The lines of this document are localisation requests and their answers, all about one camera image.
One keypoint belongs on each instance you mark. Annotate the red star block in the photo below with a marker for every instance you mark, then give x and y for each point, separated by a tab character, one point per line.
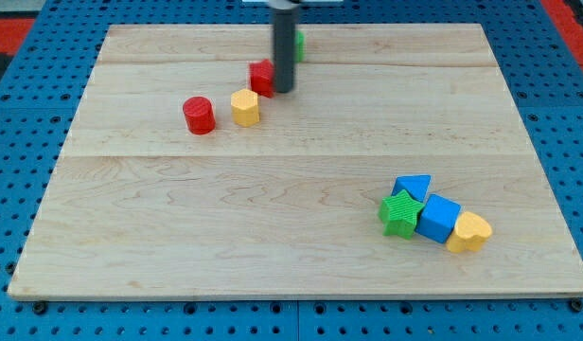
261	78

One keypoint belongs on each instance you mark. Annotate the green star block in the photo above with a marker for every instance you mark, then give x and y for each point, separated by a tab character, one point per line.
399	214

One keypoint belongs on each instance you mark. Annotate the yellow hexagon block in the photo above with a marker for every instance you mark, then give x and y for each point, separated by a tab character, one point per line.
245	107

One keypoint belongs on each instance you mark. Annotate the wooden board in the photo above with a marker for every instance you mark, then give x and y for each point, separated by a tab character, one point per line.
138	208

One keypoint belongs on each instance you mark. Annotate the red cylinder block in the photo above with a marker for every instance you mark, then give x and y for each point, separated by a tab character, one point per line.
199	116

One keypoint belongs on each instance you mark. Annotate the green block behind rod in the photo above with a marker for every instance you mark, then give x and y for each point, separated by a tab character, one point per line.
299	46

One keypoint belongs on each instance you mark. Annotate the blue triangle block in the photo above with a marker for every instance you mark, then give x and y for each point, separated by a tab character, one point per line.
416	185

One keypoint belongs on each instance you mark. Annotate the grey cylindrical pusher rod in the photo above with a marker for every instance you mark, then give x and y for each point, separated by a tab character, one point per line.
284	18

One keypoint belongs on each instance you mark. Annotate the blue cube block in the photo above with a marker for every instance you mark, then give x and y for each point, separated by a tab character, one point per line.
438	218

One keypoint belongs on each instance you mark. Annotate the yellow heart block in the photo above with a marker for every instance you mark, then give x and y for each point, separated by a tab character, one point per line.
470	233

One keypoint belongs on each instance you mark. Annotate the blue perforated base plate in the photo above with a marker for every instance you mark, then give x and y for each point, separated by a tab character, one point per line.
39	95

